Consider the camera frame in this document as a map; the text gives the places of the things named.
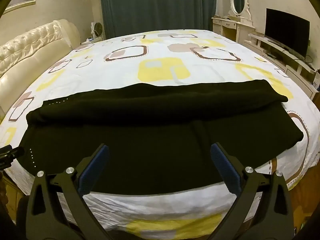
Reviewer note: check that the white vanity dresser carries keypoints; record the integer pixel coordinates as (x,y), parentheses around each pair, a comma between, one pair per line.
(232,27)

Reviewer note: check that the oval white vanity mirror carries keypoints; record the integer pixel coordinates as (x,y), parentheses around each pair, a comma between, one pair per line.
(238,0)

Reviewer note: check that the cream tufted leather headboard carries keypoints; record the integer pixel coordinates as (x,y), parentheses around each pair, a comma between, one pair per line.
(32,50)

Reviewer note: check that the black pants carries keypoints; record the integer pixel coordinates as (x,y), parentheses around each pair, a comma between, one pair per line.
(155,120)

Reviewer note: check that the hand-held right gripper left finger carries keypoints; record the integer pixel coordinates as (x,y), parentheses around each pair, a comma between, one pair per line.
(93,170)

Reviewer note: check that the small white fan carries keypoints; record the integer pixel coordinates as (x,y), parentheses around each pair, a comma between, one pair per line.
(97,30)

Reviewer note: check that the bed with patterned sheet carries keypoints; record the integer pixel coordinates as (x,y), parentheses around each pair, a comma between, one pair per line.
(160,67)

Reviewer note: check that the dark green curtain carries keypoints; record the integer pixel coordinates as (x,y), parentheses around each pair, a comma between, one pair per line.
(155,5)

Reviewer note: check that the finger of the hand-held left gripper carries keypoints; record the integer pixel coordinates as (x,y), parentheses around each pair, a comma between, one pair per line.
(11,155)

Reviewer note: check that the black flat television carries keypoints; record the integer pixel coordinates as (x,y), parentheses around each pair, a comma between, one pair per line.
(287,32)

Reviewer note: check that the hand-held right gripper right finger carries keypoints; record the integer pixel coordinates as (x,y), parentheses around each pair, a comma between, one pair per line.
(225,170)

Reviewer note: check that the white television stand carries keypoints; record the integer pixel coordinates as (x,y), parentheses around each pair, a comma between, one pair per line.
(282,57)

